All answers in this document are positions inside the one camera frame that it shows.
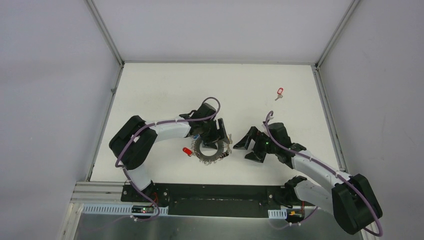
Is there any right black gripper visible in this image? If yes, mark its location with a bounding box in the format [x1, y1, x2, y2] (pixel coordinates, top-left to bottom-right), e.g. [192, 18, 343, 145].
[233, 126, 279, 163]

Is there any metal disc keyring holder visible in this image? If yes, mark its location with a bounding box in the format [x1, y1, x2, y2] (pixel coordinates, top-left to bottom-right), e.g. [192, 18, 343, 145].
[191, 134, 233, 165]

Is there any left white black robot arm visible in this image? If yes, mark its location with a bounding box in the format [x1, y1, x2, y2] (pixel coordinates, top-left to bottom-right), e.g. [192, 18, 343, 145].
[108, 101, 232, 203]

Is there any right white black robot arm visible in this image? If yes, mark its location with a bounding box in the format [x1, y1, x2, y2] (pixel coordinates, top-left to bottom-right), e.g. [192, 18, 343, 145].
[234, 122, 383, 235]

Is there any red tag on keyring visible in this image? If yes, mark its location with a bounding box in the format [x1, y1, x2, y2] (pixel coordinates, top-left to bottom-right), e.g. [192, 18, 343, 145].
[182, 147, 193, 157]

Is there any key with red tag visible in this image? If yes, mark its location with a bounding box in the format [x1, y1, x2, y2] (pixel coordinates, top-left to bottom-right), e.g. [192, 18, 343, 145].
[275, 87, 284, 101]

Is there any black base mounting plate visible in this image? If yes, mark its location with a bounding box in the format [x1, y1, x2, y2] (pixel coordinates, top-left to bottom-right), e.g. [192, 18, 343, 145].
[120, 183, 310, 218]

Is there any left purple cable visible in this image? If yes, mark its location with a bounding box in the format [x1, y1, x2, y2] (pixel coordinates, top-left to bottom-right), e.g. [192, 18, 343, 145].
[114, 96, 222, 223]

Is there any aluminium frame rail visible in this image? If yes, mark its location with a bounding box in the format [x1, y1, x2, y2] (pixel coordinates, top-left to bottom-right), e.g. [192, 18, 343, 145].
[70, 181, 124, 204]

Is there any white slotted cable duct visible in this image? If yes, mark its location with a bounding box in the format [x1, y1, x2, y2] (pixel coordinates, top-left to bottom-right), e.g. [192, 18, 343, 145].
[82, 203, 169, 216]

